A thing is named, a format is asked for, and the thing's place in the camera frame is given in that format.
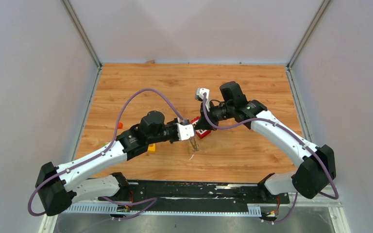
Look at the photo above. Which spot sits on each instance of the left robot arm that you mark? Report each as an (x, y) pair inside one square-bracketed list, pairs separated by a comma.
[(58, 187)]

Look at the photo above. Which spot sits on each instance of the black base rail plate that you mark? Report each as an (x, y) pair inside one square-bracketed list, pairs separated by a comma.
[(196, 196)]

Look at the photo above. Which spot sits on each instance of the red window toy block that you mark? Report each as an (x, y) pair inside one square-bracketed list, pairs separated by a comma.
[(200, 133)]

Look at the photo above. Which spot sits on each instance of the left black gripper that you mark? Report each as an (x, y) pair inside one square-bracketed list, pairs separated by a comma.
[(174, 123)]

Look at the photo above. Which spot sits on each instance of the grey metal keyring disc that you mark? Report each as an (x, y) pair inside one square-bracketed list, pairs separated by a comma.
[(194, 144)]

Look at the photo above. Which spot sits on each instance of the white slotted cable duct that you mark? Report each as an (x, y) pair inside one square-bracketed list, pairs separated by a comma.
[(112, 209)]

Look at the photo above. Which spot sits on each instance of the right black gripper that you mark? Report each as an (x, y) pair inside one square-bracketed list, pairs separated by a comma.
[(206, 125)]

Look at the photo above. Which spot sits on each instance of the yellow triangular toy block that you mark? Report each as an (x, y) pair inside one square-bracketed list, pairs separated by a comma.
[(152, 148)]

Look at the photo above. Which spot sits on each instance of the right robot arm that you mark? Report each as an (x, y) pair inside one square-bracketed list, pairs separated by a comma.
[(316, 169)]

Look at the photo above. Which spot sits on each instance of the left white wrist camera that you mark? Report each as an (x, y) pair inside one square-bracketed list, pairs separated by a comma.
[(185, 132)]

